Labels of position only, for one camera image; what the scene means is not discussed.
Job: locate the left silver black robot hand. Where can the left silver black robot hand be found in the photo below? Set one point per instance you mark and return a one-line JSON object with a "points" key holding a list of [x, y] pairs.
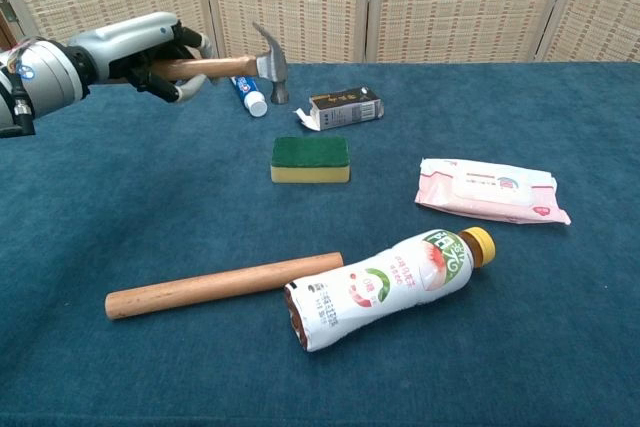
{"points": [[120, 47]]}

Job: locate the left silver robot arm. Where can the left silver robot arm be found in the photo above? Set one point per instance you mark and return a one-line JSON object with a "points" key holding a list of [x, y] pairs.
{"points": [[40, 82]]}

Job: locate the green yellow scouring sponge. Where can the green yellow scouring sponge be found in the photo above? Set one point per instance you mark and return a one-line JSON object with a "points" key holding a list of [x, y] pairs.
{"points": [[310, 159]]}

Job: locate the brown wooden door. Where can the brown wooden door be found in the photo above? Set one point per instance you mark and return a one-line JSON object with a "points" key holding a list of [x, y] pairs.
{"points": [[5, 32]]}

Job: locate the blue white toothpaste tube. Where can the blue white toothpaste tube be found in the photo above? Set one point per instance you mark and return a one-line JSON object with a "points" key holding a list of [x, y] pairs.
{"points": [[250, 94]]}

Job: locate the blue carpet table cover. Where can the blue carpet table cover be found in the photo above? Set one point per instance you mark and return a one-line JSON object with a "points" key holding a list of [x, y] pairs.
{"points": [[150, 187]]}

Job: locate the black white carton box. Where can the black white carton box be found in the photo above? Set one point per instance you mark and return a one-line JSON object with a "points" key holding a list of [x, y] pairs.
{"points": [[345, 107]]}

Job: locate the wooden cylinder rod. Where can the wooden cylinder rod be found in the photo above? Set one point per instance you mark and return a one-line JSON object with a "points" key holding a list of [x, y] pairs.
{"points": [[210, 287]]}

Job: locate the white labelled yellow cap bottle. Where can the white labelled yellow cap bottle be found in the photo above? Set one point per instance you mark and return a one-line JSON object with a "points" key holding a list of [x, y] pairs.
{"points": [[385, 287]]}

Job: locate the pink white wet wipes pack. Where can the pink white wet wipes pack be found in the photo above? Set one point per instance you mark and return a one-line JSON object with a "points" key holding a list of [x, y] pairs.
{"points": [[490, 192]]}

